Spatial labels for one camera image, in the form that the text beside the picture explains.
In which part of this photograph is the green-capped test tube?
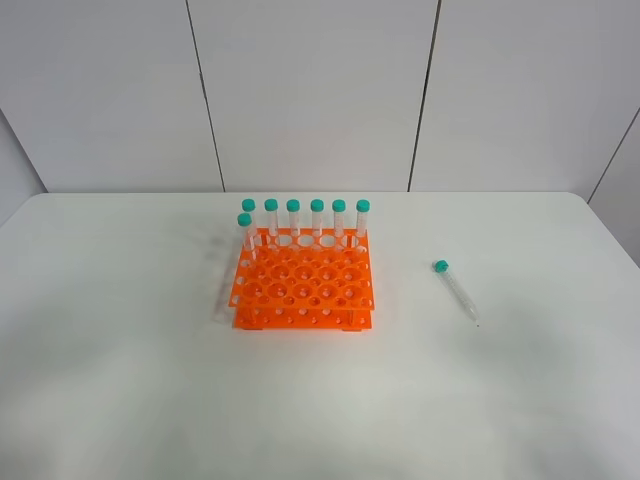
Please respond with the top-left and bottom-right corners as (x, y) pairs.
(432, 259), (479, 326)

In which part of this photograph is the row tube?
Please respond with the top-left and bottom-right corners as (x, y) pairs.
(241, 198), (258, 240)
(310, 199), (324, 237)
(356, 199), (370, 238)
(286, 199), (300, 238)
(332, 199), (346, 240)
(264, 198), (279, 238)

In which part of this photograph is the orange test tube rack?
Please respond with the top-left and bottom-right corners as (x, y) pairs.
(229, 227), (375, 331)

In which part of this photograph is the front-left racked test tube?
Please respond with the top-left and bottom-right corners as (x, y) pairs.
(237, 212), (257, 261)

